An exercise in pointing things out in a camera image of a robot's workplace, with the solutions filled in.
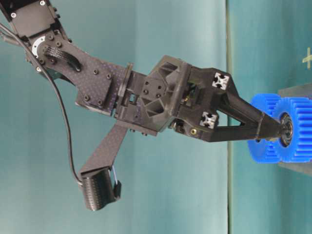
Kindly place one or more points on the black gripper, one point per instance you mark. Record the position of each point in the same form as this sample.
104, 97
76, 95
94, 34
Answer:
186, 98

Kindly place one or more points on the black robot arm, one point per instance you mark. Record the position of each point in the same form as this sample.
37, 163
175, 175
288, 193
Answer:
36, 25

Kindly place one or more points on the far blue plastic gear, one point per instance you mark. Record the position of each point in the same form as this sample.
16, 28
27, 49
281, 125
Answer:
264, 151

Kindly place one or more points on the blue plastic gear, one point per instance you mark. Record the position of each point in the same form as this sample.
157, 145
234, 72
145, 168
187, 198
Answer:
298, 147
264, 151

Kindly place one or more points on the near blue plastic gear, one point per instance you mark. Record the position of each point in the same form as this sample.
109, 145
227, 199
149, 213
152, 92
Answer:
298, 147

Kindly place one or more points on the grey metal base block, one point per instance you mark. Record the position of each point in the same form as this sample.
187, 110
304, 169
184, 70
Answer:
297, 91

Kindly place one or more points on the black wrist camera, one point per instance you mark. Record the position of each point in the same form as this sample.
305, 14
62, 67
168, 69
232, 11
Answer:
98, 190

